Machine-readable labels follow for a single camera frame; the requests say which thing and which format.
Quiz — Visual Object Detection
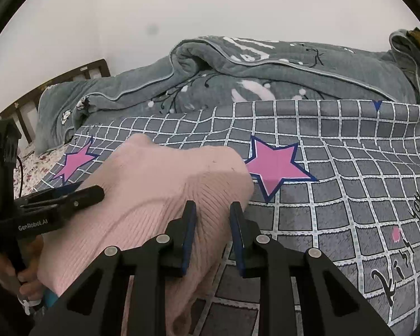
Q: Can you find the grey floral quilt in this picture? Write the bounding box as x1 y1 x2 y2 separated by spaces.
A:
34 30 420 155

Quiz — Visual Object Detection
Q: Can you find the grey checkered star blanket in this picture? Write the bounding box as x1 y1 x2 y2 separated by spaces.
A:
40 99 420 336

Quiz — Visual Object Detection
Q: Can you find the black cable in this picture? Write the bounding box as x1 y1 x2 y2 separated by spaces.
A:
16 155 25 198

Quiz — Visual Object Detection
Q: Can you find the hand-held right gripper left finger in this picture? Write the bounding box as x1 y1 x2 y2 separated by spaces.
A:
30 200 197 336

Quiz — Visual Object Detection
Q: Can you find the dark wooden bed headboard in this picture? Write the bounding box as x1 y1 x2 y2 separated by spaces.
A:
0 59 111 145

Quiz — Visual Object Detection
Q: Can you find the floral bed sheet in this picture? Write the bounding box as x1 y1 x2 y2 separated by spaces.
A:
12 142 75 198

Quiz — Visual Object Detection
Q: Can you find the pink knit sweater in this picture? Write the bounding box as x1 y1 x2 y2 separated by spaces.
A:
38 134 255 336

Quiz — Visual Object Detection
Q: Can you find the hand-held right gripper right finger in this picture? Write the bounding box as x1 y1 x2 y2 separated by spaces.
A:
229 201 395 336

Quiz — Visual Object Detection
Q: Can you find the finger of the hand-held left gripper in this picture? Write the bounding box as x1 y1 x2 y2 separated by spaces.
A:
15 181 92 206
24 185 105 218

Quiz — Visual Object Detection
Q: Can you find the person's left hand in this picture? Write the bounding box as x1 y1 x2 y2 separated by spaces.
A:
0 235 54 303

